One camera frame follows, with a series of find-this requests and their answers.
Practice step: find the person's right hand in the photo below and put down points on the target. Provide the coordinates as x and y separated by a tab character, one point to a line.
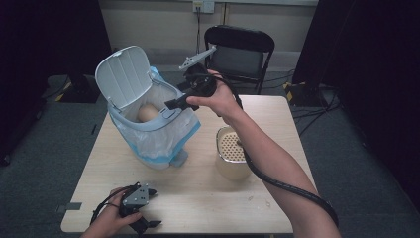
224	99

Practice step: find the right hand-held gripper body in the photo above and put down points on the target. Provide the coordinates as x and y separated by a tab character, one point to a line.
199	82

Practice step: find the black folding chair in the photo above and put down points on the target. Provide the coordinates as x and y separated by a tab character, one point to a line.
236	56

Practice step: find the white wall outlet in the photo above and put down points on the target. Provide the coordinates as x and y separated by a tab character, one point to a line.
203	6

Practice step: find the grey tape strip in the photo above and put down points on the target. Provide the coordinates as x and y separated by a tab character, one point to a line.
69	207

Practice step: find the white blue-edged trash bag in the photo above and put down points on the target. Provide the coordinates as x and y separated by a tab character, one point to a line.
155	145

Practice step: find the person's left hand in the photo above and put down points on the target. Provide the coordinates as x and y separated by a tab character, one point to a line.
110	218

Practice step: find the white lidded trash can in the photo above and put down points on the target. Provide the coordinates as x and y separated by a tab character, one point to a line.
124	76

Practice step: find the beige container with perforated insert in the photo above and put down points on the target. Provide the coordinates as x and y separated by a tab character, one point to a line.
231	165

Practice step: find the black stand base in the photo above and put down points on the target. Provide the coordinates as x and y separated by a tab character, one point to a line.
79	91

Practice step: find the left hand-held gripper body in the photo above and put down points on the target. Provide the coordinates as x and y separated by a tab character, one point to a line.
135	196

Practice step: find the yellow-black striped stand base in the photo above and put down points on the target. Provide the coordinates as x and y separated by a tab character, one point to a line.
290	92

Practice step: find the black curtain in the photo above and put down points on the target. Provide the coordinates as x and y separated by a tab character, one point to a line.
39	49
373	66

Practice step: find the beige rounded object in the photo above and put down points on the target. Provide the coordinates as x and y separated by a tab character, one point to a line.
148	113

